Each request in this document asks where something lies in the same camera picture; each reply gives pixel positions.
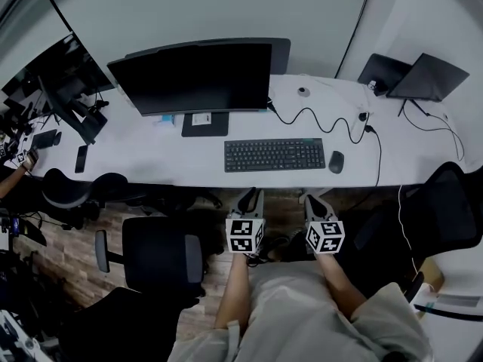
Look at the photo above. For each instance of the person's light grey shirt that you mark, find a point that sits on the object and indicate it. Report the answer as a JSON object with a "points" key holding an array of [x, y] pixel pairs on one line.
{"points": [[294, 315]]}

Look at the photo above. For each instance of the small dark grey desk divider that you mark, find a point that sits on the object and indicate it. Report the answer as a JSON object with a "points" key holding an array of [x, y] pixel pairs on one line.
{"points": [[381, 70]]}

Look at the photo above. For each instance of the cardboard box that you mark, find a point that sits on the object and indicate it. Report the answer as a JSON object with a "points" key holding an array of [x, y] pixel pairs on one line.
{"points": [[430, 273]]}

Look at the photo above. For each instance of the black office chair grey armrests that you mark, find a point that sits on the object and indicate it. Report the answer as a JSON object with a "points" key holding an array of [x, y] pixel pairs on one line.
{"points": [[158, 251]]}

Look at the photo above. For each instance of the large black desktop monitor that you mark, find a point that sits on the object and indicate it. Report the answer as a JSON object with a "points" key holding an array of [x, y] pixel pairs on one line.
{"points": [[188, 77]]}

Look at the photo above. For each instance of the blue and white box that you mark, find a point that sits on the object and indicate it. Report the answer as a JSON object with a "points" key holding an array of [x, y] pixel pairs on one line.
{"points": [[168, 120]]}

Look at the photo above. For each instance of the black computer mouse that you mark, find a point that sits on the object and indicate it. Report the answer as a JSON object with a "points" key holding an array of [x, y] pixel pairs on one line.
{"points": [[336, 161]]}

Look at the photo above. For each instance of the small white plug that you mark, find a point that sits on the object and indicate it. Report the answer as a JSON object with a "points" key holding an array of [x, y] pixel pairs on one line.
{"points": [[372, 85]]}

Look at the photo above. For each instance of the black keyboard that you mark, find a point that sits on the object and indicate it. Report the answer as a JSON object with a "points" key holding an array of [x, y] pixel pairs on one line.
{"points": [[271, 155]]}

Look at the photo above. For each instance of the black mesh office chair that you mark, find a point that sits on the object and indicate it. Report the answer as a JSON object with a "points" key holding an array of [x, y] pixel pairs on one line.
{"points": [[441, 209]]}

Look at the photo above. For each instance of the person's left forearm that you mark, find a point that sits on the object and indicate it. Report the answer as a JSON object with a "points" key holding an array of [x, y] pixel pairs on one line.
{"points": [[234, 292]]}

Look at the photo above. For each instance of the person's right forearm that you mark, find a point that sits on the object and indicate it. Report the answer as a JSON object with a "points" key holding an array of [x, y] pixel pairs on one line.
{"points": [[339, 285]]}

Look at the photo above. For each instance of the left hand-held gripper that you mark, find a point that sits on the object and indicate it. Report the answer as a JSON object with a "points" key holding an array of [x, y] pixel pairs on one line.
{"points": [[245, 236]]}

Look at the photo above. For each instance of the white desk leg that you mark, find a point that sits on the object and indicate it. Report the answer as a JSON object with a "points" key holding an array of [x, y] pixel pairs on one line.
{"points": [[313, 194]]}

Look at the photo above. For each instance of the white card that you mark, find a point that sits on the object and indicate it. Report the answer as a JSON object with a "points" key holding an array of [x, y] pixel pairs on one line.
{"points": [[201, 119]]}

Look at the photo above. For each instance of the black power adapter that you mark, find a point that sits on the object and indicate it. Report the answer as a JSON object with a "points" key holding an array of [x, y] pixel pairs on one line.
{"points": [[271, 106]]}

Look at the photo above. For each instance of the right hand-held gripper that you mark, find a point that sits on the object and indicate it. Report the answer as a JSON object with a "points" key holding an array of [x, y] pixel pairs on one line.
{"points": [[325, 238]]}

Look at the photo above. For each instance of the black monitor with heavy base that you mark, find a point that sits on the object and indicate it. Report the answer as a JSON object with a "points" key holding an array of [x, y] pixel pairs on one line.
{"points": [[75, 115]]}

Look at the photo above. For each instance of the black smartphone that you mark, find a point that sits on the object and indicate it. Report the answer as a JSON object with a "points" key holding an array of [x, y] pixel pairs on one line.
{"points": [[81, 159]]}

